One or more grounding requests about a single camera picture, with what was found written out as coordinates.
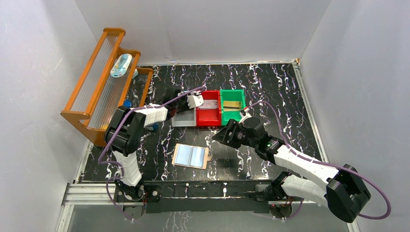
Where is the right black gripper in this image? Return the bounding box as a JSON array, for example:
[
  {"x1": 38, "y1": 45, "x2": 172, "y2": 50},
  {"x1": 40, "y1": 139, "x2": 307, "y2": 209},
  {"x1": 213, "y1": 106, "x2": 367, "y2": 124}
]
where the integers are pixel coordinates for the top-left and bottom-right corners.
[{"x1": 212, "y1": 118, "x2": 258, "y2": 149}]

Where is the white plastic bin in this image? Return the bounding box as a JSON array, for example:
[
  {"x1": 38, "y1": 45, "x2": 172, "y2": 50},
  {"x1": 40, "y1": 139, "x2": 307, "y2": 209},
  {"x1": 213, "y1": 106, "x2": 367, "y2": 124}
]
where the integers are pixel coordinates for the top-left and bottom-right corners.
[{"x1": 171, "y1": 108, "x2": 197, "y2": 127}]

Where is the red plastic bin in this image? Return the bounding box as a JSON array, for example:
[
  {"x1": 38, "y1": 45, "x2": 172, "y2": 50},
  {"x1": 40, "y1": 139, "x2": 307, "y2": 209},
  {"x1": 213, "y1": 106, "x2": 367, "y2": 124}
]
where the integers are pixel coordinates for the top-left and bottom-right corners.
[{"x1": 196, "y1": 90, "x2": 221, "y2": 127}]

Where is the gold card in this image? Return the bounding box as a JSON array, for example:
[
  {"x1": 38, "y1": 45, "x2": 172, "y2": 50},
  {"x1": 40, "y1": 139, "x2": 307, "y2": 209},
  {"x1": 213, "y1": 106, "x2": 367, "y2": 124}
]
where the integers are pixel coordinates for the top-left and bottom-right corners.
[
  {"x1": 223, "y1": 101, "x2": 241, "y2": 106},
  {"x1": 223, "y1": 105, "x2": 240, "y2": 111}
]

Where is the green plastic bin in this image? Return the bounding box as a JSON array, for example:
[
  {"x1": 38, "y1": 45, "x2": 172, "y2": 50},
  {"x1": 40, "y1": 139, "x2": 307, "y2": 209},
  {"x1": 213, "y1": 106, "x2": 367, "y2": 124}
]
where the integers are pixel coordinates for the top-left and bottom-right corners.
[{"x1": 220, "y1": 89, "x2": 246, "y2": 126}]

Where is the beige leather card holder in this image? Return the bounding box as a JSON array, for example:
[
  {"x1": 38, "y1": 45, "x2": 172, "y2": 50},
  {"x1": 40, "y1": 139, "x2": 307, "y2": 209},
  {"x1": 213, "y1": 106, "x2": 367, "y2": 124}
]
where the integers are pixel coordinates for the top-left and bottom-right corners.
[{"x1": 172, "y1": 144, "x2": 212, "y2": 169}]

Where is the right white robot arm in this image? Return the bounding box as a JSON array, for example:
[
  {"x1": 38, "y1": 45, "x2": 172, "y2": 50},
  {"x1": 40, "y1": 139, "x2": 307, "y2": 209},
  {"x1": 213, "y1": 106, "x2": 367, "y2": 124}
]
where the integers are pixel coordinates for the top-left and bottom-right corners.
[{"x1": 212, "y1": 115, "x2": 371, "y2": 223}]

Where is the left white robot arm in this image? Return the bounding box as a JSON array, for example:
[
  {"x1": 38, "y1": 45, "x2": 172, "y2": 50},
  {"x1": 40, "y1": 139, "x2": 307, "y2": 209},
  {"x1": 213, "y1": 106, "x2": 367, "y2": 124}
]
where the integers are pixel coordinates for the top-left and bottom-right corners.
[{"x1": 101, "y1": 87, "x2": 206, "y2": 201}]

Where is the silver card in red bin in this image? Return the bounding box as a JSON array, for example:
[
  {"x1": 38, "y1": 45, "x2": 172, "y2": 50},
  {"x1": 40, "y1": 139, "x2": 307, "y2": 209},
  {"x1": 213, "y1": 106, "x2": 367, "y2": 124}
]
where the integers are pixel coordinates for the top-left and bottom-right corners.
[{"x1": 204, "y1": 100, "x2": 218, "y2": 104}]

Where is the gold card in green bin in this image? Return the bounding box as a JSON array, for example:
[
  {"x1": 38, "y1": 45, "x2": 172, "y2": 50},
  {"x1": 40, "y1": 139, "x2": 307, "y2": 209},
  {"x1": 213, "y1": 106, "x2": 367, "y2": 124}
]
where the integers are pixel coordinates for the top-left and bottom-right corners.
[{"x1": 223, "y1": 101, "x2": 241, "y2": 106}]

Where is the blue white round tin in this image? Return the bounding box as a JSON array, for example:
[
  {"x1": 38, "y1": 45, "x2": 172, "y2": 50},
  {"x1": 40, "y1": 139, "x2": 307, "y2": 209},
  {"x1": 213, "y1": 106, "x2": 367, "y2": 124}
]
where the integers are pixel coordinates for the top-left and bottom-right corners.
[{"x1": 146, "y1": 122, "x2": 158, "y2": 131}]

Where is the blue bottle cap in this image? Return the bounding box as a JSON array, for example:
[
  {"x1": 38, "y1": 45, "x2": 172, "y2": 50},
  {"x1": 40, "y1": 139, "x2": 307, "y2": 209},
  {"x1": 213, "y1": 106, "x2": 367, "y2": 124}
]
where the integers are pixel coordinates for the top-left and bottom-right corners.
[{"x1": 123, "y1": 100, "x2": 132, "y2": 108}]

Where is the wooden three-tier shelf rack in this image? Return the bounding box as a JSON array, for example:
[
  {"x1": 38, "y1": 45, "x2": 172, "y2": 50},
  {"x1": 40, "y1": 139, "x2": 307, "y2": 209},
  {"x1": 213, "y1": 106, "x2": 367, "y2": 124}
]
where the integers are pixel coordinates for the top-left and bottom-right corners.
[{"x1": 60, "y1": 28, "x2": 153, "y2": 146}]

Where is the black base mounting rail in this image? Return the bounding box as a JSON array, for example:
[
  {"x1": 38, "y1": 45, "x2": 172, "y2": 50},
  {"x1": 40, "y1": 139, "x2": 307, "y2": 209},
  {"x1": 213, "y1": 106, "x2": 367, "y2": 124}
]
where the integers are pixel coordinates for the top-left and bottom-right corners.
[{"x1": 141, "y1": 180, "x2": 305, "y2": 215}]

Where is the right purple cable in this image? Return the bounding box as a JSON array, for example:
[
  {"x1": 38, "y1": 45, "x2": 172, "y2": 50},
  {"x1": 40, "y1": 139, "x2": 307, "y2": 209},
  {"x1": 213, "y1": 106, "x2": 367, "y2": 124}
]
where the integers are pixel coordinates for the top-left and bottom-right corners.
[{"x1": 243, "y1": 101, "x2": 392, "y2": 221}]

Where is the purple cable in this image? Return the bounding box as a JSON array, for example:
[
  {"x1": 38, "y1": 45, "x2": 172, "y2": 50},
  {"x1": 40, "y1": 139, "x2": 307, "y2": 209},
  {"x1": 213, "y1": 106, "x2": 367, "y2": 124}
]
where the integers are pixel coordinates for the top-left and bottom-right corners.
[
  {"x1": 243, "y1": 101, "x2": 392, "y2": 221},
  {"x1": 97, "y1": 86, "x2": 207, "y2": 221}
]

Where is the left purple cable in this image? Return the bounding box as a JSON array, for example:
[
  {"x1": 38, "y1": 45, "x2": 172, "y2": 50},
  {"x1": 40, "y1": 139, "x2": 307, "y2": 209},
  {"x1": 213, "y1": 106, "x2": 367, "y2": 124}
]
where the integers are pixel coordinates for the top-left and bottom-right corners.
[{"x1": 97, "y1": 86, "x2": 207, "y2": 221}]

